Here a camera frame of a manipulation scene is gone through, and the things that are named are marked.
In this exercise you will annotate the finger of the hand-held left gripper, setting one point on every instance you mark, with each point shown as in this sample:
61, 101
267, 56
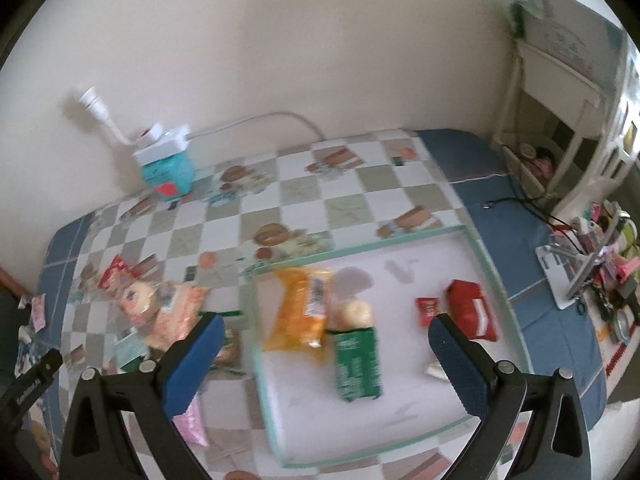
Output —
47, 365

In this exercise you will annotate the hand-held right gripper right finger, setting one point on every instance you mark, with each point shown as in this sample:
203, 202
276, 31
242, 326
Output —
457, 365

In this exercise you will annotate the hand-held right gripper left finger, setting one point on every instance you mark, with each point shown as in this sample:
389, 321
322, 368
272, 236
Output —
195, 365

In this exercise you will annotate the peach orange snack packet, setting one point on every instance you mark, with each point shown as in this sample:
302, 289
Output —
175, 317

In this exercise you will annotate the dark red snack packet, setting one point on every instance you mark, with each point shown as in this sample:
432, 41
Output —
472, 312

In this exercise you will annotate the pink snack packet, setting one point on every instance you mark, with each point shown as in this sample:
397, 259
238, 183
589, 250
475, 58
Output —
192, 422

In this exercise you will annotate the small red snack packet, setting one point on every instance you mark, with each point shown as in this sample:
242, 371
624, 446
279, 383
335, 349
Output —
426, 310

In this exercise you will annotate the silver and teal snack packet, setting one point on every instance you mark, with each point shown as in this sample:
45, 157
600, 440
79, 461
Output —
129, 352

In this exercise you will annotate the clear round bun packet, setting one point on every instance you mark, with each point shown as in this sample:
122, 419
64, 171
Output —
137, 297

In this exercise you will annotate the dark green snack packet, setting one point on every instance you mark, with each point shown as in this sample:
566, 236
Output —
356, 366

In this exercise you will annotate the teal rimmed white tray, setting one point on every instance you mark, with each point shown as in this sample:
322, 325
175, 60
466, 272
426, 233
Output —
400, 280

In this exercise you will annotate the round yellow bun packet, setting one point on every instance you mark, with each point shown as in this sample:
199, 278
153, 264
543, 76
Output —
356, 314

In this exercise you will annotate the yellow snack packet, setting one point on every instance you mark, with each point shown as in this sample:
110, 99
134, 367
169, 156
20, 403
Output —
300, 307

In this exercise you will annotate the small pink packet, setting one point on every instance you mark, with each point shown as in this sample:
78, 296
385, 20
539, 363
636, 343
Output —
37, 312

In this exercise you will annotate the blue bed sheet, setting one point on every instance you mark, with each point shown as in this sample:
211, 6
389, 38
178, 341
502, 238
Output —
500, 210

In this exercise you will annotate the small round metal tin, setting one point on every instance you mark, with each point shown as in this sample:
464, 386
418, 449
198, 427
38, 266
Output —
623, 327

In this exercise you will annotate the smartphone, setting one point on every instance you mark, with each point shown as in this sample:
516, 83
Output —
602, 252

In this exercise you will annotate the pile of colourful small items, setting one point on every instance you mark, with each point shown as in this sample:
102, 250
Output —
617, 265

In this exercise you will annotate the checked printed tablecloth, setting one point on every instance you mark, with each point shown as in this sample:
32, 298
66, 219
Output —
310, 195

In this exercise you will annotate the white power strip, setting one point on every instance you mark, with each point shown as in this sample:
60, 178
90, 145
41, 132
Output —
162, 146

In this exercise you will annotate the white wall plug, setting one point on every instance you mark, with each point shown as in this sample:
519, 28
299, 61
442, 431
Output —
87, 99

